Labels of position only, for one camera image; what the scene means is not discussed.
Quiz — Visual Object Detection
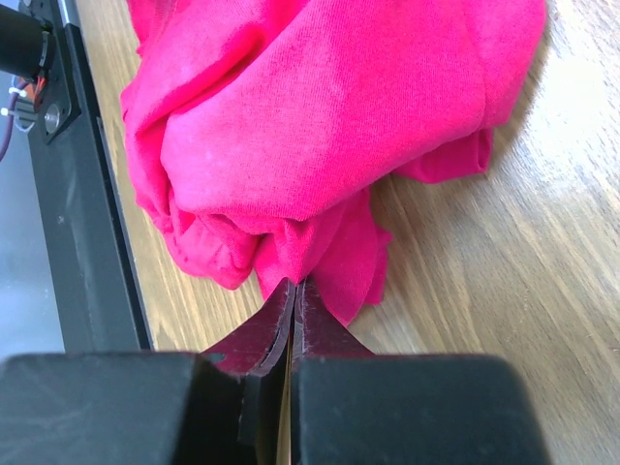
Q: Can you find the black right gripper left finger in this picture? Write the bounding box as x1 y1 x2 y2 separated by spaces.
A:
198 280 295 378

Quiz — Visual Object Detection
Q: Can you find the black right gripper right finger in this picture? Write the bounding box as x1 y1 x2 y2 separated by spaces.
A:
293 278 374 361

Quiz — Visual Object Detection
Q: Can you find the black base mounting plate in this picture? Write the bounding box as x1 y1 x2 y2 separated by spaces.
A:
18 1 152 352

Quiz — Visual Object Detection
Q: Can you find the pink t shirt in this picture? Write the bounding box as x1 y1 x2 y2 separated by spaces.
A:
121 1 546 324

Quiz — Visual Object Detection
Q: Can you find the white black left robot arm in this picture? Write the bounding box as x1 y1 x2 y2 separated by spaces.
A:
1 5 55 79

